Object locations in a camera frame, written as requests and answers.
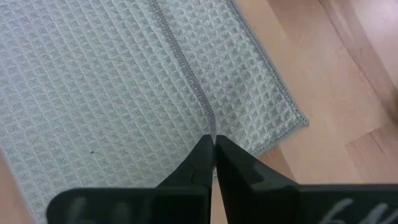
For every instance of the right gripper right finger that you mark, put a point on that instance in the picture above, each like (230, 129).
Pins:
(264, 202)

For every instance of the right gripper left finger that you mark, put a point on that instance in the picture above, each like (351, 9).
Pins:
(180, 205)

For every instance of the grey waffle-weave towel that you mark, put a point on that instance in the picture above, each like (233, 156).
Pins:
(93, 77)

